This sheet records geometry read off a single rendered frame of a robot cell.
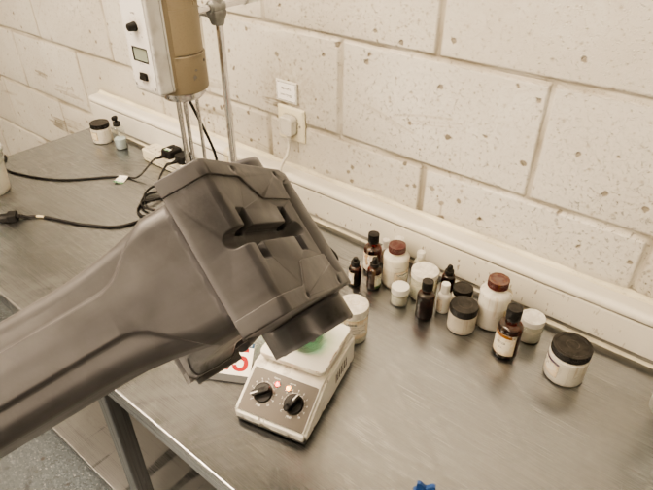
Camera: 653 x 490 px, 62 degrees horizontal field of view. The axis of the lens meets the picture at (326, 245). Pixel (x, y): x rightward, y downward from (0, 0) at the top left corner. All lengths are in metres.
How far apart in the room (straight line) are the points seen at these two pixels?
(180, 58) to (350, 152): 0.44
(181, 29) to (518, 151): 0.64
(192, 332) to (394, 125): 1.00
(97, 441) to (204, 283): 1.65
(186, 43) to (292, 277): 0.86
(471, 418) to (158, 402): 0.53
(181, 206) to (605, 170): 0.89
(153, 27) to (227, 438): 0.69
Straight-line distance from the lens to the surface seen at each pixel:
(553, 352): 1.04
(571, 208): 1.09
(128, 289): 0.24
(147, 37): 1.04
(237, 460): 0.91
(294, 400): 0.89
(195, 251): 0.23
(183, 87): 1.09
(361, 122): 1.24
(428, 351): 1.06
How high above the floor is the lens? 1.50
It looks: 35 degrees down
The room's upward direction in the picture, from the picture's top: straight up
